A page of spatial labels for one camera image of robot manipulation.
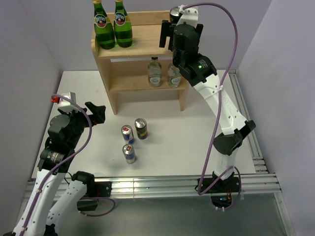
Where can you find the clear Chang soda bottle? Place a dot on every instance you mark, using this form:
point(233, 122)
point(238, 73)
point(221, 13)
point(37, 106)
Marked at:
point(174, 76)
point(154, 72)

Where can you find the left green Perrier bottle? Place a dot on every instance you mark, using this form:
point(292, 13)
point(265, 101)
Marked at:
point(103, 28)

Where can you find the black yellow can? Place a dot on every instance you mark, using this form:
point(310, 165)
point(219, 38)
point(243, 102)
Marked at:
point(174, 14)
point(141, 128)

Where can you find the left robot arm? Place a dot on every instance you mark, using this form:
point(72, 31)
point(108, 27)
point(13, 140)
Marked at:
point(43, 216)

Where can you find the blue silver energy can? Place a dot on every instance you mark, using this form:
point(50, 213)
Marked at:
point(129, 153)
point(127, 134)

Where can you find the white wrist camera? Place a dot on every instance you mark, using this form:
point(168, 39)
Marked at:
point(65, 105)
point(188, 16)

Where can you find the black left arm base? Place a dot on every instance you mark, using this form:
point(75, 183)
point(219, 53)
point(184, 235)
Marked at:
point(99, 189)

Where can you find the green perrier bottle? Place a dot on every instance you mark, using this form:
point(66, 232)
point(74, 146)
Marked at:
point(103, 28)
point(122, 25)

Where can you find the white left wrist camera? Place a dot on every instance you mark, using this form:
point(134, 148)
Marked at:
point(65, 105)

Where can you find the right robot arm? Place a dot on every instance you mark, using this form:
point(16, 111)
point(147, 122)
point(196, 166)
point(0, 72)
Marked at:
point(201, 74)

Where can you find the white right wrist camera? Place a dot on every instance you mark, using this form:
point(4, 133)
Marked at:
point(188, 16)

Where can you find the aluminium rail frame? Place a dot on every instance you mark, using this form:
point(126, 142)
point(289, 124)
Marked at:
point(130, 184)

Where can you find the right green Perrier bottle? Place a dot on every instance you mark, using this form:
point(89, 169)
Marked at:
point(122, 25)

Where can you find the wooden shelf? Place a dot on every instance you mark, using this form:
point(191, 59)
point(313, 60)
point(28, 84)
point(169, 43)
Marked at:
point(125, 69)

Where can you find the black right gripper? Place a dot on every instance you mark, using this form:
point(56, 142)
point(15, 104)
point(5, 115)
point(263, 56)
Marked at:
point(167, 30)

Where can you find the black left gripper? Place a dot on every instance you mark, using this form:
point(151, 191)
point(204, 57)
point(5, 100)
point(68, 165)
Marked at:
point(98, 116)

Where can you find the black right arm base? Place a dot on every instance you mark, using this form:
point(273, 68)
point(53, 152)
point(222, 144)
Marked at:
point(229, 185)

